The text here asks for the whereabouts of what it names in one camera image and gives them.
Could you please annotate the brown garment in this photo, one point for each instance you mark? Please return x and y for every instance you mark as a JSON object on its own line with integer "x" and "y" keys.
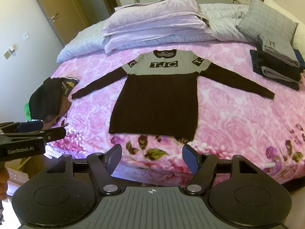
{"x": 64, "y": 105}

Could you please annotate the black folded garment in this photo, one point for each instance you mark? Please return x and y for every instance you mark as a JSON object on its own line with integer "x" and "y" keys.
{"x": 276, "y": 64}

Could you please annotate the wooden door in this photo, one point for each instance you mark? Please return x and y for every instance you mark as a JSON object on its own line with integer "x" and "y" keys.
{"x": 54, "y": 2}

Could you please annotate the lilac pillow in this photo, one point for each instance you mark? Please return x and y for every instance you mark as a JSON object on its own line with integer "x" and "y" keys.
{"x": 152, "y": 39}
{"x": 154, "y": 14}

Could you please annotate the white wall socket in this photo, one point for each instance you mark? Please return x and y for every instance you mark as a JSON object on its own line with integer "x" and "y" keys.
{"x": 26, "y": 36}

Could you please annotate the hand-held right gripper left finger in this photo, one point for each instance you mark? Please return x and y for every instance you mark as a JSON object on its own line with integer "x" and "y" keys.
{"x": 114, "y": 157}

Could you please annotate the beige wall switch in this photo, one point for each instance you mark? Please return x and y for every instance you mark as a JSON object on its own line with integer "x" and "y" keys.
{"x": 7, "y": 55}

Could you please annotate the small white tube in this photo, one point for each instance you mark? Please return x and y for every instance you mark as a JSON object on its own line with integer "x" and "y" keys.
{"x": 269, "y": 165}

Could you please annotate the striped lilac duvet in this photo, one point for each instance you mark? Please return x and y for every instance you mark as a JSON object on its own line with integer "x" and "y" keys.
{"x": 78, "y": 45}

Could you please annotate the grey knit cushion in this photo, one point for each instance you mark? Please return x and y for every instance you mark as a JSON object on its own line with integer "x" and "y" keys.
{"x": 266, "y": 21}

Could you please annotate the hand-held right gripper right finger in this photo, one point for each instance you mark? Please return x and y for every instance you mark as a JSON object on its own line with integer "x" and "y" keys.
{"x": 190, "y": 158}

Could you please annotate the person's left hand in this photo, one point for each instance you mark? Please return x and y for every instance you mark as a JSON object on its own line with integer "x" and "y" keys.
{"x": 3, "y": 183}

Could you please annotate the grey and black sweater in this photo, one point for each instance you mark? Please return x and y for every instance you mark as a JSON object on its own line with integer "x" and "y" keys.
{"x": 154, "y": 105}

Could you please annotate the navy folded garment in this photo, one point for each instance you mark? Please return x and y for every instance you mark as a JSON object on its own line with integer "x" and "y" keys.
{"x": 256, "y": 63}

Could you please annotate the navy cloth with yellow print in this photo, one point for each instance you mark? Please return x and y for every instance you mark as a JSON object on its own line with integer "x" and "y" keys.
{"x": 69, "y": 84}

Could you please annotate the green garment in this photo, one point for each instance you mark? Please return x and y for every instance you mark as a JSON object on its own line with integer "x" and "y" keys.
{"x": 28, "y": 112}

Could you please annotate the plain grey folded garment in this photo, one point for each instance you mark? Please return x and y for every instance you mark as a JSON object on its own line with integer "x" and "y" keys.
{"x": 274, "y": 73}

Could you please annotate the white wall device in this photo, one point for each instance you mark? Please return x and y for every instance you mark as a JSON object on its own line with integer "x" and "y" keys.
{"x": 12, "y": 49}

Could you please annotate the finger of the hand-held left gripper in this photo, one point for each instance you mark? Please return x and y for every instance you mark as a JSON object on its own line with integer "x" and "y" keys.
{"x": 52, "y": 134}
{"x": 31, "y": 126}

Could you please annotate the pink floral blanket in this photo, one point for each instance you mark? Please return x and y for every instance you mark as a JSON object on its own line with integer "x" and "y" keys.
{"x": 226, "y": 114}

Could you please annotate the grey folded garment with print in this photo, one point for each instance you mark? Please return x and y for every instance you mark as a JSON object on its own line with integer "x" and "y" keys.
{"x": 281, "y": 49}

